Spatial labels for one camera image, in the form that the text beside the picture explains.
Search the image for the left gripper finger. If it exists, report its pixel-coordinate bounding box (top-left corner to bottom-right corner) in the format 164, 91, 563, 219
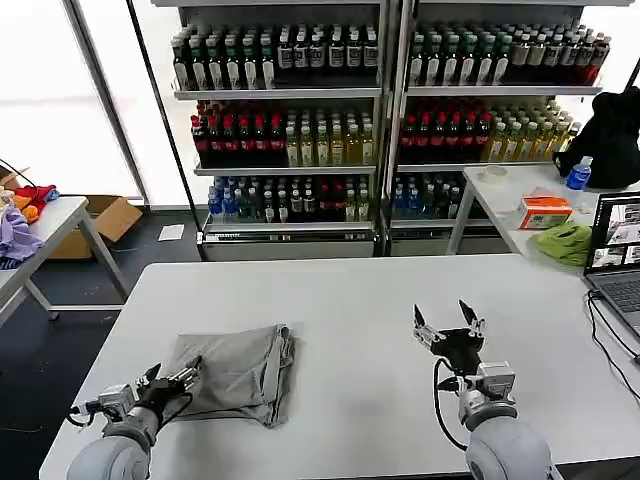
134, 362, 163, 389
168, 354, 204, 394

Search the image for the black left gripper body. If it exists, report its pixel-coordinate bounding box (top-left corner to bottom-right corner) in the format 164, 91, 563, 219
130, 377, 178, 424

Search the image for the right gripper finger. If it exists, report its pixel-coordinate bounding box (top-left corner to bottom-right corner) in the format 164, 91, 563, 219
411, 303, 447, 349
457, 298, 488, 342

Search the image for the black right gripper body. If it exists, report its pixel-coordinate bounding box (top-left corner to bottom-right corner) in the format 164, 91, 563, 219
430, 327, 486, 376

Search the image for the grey printed t-shirt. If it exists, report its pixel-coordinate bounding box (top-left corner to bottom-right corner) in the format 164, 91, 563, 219
159, 323, 298, 430

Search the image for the green cloth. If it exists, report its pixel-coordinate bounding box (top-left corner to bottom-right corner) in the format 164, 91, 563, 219
529, 221, 595, 269

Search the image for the white desk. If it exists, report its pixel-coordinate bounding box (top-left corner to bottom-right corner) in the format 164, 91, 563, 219
444, 163, 640, 275

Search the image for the orange tissue box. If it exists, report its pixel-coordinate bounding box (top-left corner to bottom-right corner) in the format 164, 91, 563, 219
518, 194, 575, 231

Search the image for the grey laptop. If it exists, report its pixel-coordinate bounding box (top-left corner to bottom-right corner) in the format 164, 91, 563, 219
582, 191, 640, 337

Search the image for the large brown cardboard box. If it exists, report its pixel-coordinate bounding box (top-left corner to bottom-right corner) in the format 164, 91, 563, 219
48, 195, 145, 260

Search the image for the white side table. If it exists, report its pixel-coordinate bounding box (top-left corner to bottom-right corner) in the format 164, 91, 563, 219
0, 196, 132, 322

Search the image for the blue-capped water bottle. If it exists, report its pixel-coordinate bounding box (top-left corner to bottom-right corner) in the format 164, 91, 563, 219
566, 155, 595, 191

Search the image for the purple cloth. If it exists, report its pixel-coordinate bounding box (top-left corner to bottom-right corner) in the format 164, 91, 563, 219
0, 204, 45, 261

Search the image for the shelf rack with bottles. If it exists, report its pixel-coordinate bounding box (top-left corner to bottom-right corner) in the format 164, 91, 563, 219
388, 0, 619, 256
148, 0, 396, 262

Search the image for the orange and red cloth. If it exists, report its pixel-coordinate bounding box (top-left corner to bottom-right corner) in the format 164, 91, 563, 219
12, 183, 60, 224

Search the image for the black bag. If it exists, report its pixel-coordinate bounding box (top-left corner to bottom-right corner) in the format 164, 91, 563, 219
551, 85, 640, 190

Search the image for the small brown cardboard box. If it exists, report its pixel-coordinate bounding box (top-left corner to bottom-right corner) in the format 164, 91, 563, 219
0, 165, 32, 192

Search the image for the black slanted pole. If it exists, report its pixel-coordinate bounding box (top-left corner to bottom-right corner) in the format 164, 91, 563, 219
126, 0, 206, 261

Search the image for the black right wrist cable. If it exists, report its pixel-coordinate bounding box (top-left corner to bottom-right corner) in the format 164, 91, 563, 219
431, 356, 472, 452

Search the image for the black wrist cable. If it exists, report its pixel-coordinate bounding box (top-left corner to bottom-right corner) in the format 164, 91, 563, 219
68, 398, 109, 427
431, 356, 472, 452

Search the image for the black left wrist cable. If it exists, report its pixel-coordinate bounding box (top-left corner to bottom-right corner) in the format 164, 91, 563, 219
68, 398, 109, 427

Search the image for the black laptop cable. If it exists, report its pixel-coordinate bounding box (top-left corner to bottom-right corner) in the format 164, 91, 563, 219
587, 289, 640, 402

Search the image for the thin black cable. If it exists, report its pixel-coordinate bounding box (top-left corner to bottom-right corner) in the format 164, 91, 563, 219
0, 157, 39, 202

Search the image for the grey window frame post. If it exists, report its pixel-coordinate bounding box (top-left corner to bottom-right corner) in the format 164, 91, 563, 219
62, 0, 151, 205

